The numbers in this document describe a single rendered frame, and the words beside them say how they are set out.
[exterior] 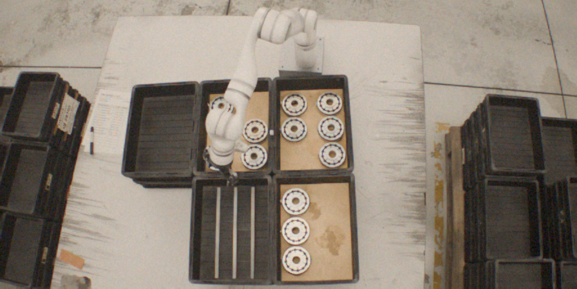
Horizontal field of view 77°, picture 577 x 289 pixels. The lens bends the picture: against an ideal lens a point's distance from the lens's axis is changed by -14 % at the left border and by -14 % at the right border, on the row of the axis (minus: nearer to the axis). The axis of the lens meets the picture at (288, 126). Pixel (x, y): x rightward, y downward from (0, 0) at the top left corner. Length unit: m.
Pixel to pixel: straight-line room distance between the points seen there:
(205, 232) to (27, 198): 1.31
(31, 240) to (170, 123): 1.28
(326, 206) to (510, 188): 1.08
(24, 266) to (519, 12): 3.74
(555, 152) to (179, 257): 2.09
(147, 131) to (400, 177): 1.09
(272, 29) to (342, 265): 0.88
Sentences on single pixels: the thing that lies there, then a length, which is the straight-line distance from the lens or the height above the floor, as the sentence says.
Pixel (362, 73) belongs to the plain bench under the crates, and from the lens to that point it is 1.95.
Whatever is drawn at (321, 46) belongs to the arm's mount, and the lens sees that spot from 1.90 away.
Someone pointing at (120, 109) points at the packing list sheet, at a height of 0.70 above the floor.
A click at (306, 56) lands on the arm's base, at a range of 1.76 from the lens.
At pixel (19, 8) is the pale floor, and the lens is 4.07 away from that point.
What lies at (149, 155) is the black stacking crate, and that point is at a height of 0.83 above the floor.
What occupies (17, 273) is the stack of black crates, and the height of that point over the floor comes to 0.27.
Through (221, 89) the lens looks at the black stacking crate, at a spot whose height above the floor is 0.87.
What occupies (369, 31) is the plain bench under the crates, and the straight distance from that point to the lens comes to 2.08.
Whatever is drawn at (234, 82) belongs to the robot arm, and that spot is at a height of 1.41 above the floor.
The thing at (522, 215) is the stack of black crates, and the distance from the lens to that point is 2.31.
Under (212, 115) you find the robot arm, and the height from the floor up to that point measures 1.40.
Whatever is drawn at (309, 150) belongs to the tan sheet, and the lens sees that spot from 1.66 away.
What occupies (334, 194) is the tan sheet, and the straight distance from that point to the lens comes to 1.61.
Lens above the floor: 2.40
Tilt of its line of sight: 68 degrees down
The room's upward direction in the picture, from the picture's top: 10 degrees counter-clockwise
